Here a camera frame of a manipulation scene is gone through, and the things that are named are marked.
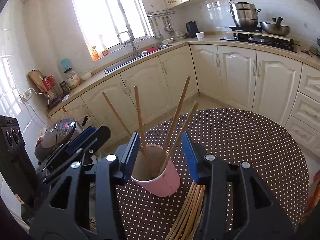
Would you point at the wooden chopstick on table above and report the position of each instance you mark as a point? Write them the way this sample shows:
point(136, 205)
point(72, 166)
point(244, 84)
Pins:
point(189, 217)

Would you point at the glass jar with label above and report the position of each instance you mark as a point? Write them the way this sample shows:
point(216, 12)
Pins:
point(72, 78)

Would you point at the cream base cabinets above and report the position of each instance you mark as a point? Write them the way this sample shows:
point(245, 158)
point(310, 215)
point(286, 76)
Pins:
point(281, 86)

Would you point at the steel kitchen sink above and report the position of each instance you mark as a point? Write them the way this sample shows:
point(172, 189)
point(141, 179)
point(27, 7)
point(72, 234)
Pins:
point(133, 57)

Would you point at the kitchen window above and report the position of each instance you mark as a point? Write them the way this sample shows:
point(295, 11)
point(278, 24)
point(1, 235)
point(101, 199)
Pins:
point(109, 24)

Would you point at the wooden cutting board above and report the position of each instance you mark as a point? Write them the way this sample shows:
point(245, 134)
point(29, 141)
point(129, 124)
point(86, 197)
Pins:
point(36, 77)

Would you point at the stainless steel steamer pot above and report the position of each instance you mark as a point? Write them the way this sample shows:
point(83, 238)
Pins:
point(245, 15)

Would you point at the black gas stove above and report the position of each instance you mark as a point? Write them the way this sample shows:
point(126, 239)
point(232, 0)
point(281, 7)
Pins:
point(257, 36)

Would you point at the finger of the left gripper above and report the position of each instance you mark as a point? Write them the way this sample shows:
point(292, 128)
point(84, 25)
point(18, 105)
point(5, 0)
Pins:
point(91, 136)

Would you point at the chrome kitchen faucet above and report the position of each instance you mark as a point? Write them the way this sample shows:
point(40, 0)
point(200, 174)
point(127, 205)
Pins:
point(129, 41)

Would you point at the brown polka dot tablecloth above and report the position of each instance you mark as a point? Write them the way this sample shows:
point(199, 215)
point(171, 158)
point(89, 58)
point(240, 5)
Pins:
point(257, 186)

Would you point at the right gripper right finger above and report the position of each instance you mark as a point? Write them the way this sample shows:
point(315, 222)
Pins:
point(194, 156)

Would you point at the white bowl on counter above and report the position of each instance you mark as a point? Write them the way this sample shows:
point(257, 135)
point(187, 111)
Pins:
point(86, 75)

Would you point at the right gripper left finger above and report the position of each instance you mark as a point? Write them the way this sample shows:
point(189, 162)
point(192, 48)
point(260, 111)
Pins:
point(126, 155)

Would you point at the steel wok with handle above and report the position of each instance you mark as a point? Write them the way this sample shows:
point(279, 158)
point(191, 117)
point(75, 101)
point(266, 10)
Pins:
point(275, 27)

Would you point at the white mug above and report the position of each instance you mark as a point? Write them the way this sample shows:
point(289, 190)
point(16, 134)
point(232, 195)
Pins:
point(200, 35)

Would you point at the wooden chopstick in cup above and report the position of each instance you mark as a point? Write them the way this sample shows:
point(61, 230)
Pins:
point(179, 135)
point(175, 119)
point(142, 135)
point(120, 120)

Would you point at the black rice cooker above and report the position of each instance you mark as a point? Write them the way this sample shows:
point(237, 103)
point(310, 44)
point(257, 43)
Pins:
point(59, 133)

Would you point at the pink paper cup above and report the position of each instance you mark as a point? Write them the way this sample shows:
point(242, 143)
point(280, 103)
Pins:
point(160, 185)

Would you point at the black electric kettle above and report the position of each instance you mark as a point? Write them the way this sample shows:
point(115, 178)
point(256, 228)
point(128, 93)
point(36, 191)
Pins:
point(192, 28)

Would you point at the wall utensil rail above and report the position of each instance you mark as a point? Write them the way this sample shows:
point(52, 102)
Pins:
point(161, 22)

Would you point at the orange cardboard box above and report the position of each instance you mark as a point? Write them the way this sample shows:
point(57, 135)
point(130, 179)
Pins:
point(313, 198)

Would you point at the red utensil holder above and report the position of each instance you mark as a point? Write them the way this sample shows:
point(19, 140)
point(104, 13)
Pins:
point(50, 84)

